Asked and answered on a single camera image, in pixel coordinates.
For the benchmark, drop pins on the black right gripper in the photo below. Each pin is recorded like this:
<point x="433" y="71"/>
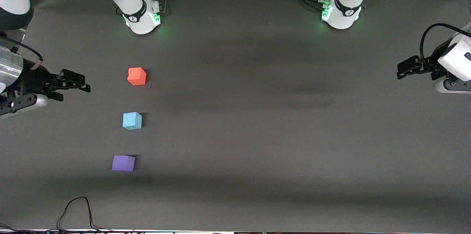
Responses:
<point x="36" y="80"/>

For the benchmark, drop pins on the purple foam block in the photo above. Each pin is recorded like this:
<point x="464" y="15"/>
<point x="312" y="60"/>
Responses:
<point x="123" y="163"/>

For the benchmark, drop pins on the orange foam block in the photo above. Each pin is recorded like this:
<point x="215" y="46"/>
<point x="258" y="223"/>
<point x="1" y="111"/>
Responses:
<point x="137" y="76"/>

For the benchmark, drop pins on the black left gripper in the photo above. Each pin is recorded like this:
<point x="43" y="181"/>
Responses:
<point x="431" y="65"/>

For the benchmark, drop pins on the light blue foam block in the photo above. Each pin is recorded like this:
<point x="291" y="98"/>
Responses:
<point x="132" y="121"/>

